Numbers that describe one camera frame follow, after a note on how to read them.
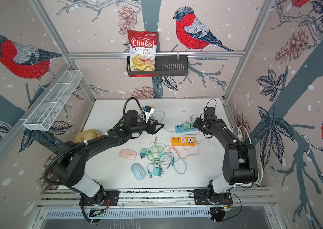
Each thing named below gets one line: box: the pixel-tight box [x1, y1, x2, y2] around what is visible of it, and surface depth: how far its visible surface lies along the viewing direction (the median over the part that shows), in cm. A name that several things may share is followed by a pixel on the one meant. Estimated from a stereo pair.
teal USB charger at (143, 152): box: [139, 147, 147, 159], surface depth 90 cm
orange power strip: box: [171, 136, 197, 146], surface depth 94 cm
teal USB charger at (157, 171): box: [152, 166, 165, 177], surface depth 83 cm
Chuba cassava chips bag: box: [127, 29, 159, 78], surface depth 87 cm
